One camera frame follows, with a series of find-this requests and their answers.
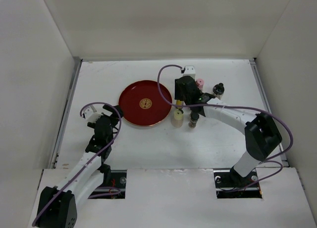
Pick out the pink cap bottle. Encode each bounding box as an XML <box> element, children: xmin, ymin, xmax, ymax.
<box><xmin>196</xmin><ymin>78</ymin><xmax>205</xmax><ymax>91</ymax></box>

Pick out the small black cap spice jar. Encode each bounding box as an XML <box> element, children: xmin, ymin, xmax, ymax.
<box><xmin>188</xmin><ymin>112</ymin><xmax>200</xmax><ymax>128</ymax></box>

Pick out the round black stopper bottle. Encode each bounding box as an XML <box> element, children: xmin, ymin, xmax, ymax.
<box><xmin>212</xmin><ymin>83</ymin><xmax>225</xmax><ymax>100</ymax></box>

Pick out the cream cap rice shaker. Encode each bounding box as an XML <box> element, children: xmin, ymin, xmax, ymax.
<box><xmin>171</xmin><ymin>109</ymin><xmax>184</xmax><ymax>128</ymax></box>

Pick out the yellow label sauce bottle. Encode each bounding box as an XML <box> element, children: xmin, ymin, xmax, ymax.
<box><xmin>176</xmin><ymin>100</ymin><xmax>183</xmax><ymax>107</ymax></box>

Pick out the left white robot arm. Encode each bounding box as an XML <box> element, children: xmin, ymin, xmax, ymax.
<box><xmin>32</xmin><ymin>103</ymin><xmax>123</xmax><ymax>228</ymax></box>

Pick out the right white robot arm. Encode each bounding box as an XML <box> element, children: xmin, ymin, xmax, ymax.
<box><xmin>175</xmin><ymin>76</ymin><xmax>282</xmax><ymax>187</ymax></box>

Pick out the red round lacquer tray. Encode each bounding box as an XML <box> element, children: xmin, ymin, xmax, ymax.
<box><xmin>118</xmin><ymin>80</ymin><xmax>172</xmax><ymax>126</ymax></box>

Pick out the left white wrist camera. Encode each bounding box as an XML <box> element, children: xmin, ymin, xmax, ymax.
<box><xmin>83</xmin><ymin>108</ymin><xmax>102</xmax><ymax>123</ymax></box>

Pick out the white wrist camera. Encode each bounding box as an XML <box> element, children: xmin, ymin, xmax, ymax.
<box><xmin>83</xmin><ymin>108</ymin><xmax>102</xmax><ymax>123</ymax></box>
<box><xmin>181</xmin><ymin>65</ymin><xmax>196</xmax><ymax>79</ymax></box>

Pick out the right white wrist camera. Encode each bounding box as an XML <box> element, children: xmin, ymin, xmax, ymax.
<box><xmin>181</xmin><ymin>65</ymin><xmax>196</xmax><ymax>79</ymax></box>

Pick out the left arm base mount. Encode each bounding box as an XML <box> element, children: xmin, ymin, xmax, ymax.
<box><xmin>89</xmin><ymin>170</ymin><xmax>127</xmax><ymax>199</ymax></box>

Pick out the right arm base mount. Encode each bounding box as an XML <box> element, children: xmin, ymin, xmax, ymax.
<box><xmin>213</xmin><ymin>169</ymin><xmax>262</xmax><ymax>199</ymax></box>

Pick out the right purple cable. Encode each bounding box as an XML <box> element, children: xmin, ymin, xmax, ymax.
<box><xmin>157</xmin><ymin>64</ymin><xmax>295</xmax><ymax>193</ymax></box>

